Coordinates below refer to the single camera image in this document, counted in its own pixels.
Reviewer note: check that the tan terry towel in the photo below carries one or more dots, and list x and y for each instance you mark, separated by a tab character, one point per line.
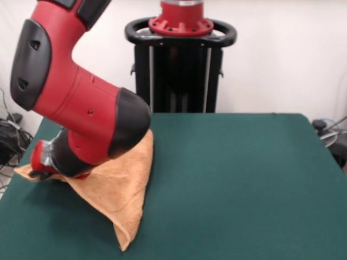
122	195

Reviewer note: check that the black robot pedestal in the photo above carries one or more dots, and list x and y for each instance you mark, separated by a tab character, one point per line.
184	81

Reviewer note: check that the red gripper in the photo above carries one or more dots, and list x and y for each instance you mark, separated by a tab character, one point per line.
38	159

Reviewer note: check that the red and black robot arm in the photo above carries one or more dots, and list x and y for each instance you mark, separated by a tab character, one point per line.
81	103

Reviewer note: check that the dark green table cloth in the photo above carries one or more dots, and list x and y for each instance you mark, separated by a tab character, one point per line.
244	189

